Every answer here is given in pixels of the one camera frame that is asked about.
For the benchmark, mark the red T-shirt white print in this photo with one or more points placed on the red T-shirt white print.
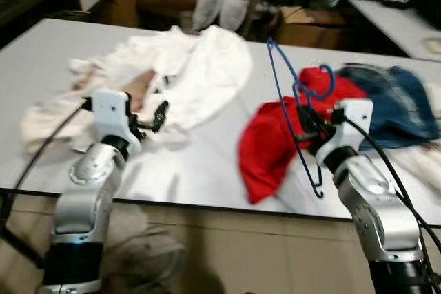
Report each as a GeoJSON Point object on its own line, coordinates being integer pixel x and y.
{"type": "Point", "coordinates": [269, 142]}

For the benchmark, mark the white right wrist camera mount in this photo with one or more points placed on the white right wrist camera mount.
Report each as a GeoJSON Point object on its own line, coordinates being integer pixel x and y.
{"type": "Point", "coordinates": [355, 118]}

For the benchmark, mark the blue clothes hanger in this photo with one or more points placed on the blue clothes hanger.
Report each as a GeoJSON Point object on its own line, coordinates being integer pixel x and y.
{"type": "Point", "coordinates": [309, 170]}

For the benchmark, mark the white remote control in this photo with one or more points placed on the white remote control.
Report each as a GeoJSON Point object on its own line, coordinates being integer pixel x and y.
{"type": "Point", "coordinates": [433, 45]}

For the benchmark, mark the cream crumpled garment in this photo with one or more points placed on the cream crumpled garment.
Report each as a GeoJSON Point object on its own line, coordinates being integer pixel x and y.
{"type": "Point", "coordinates": [103, 67]}

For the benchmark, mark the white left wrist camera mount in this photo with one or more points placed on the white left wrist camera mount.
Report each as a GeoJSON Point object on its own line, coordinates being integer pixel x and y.
{"type": "Point", "coordinates": [110, 111]}

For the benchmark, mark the grey desk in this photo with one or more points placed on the grey desk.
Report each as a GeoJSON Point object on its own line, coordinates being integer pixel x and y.
{"type": "Point", "coordinates": [393, 25]}

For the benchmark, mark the blue denim jeans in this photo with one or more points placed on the blue denim jeans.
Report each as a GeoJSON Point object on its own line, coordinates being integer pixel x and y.
{"type": "Point", "coordinates": [393, 101]}

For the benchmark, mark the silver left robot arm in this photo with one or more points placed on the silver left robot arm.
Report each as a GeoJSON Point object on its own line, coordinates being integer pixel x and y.
{"type": "Point", "coordinates": [86, 197]}

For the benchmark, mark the white jeans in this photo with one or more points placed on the white jeans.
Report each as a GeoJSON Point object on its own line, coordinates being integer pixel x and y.
{"type": "Point", "coordinates": [420, 163]}

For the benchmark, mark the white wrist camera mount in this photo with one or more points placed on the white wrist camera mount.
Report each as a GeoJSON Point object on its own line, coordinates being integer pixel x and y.
{"type": "Point", "coordinates": [355, 118]}
{"type": "Point", "coordinates": [110, 111]}

